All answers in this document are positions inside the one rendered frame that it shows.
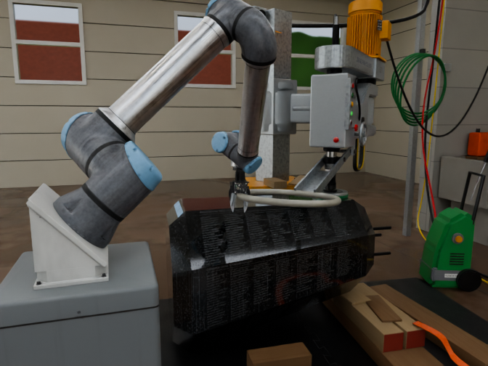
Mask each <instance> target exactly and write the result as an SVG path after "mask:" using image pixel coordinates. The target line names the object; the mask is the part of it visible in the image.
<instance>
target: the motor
mask: <svg viewBox="0 0 488 366"><path fill-rule="evenodd" d="M382 9H383V2H382V1H381V0H355V1H353V2H351V3H350V4H349V11H348V16H350V17H348V18H347V33H346V45H349V46H352V47H354V48H356V49H358V50H360V51H361V52H363V53H365V54H366V55H368V56H369V57H372V58H378V59H379V60H380V61H382V62H386V60H385V59H384V58H382V57H381V42H382V41H390V40H391V23H390V21H389V20H383V16H382V15H381V13H382Z"/></svg>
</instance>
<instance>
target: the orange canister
mask: <svg viewBox="0 0 488 366"><path fill-rule="evenodd" d="M487 151H488V132H480V129H476V132H471V133H470V134H469V139H468V155H470V156H465V158H467V159H474V160H484V157H485V155H486V154H487Z"/></svg>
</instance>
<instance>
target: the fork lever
mask: <svg viewBox="0 0 488 366"><path fill-rule="evenodd" d="M337 153H344V154H343V155H342V156H341V157H340V158H339V160H338V161H337V162H336V163H335V165H334V166H333V167H332V168H331V170H329V171H320V169H321V168H322V167H323V166H324V165H325V164H324V162H323V158H324V157H325V156H326V154H325V155H324V156H323V157H322V158H321V159H320V160H319V161H318V162H317V163H316V165H315V166H314V167H313V168H312V169H311V170H310V171H309V172H308V173H307V174H306V176H305V177H304V178H303V179H302V180H301V181H300V182H299V183H298V184H297V185H296V186H295V187H294V190H295V191H296V190H303V191H310V192H322V191H323V190H324V188H325V187H326V186H327V184H328V183H329V182H330V180H331V179H332V178H333V177H334V176H335V174H336V173H337V171H338V170H339V169H340V167H342V165H343V164H344V163H345V162H346V160H347V159H348V157H349V156H350V155H351V147H349V148H348V149H347V150H340V151H339V152H337Z"/></svg>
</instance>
